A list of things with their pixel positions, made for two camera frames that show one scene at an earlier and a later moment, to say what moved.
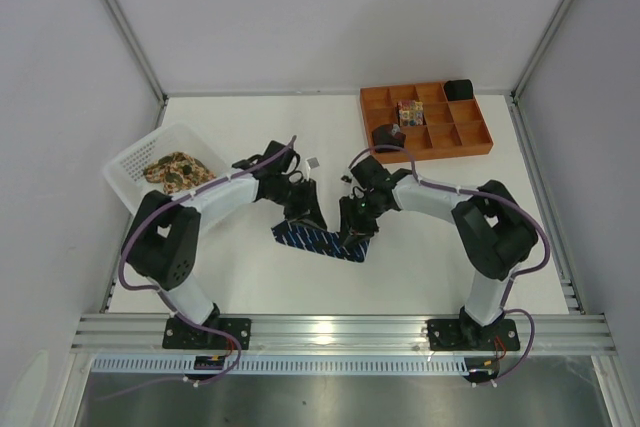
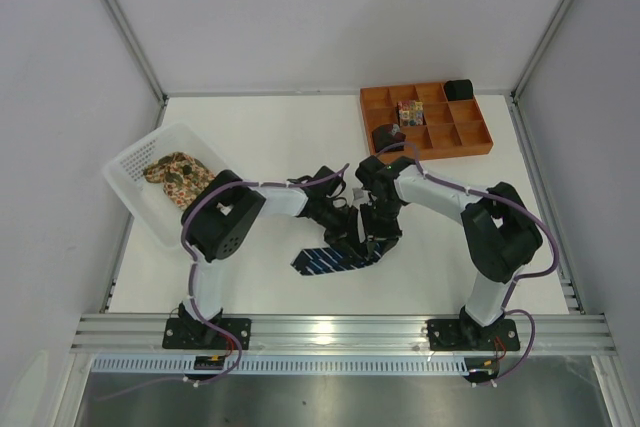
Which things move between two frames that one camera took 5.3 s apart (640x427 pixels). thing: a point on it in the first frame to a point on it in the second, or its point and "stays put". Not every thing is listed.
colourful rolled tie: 410,112 stays put
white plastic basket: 125,170 stays put
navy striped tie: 318,240 to 324,260
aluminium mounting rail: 145,334 stays put
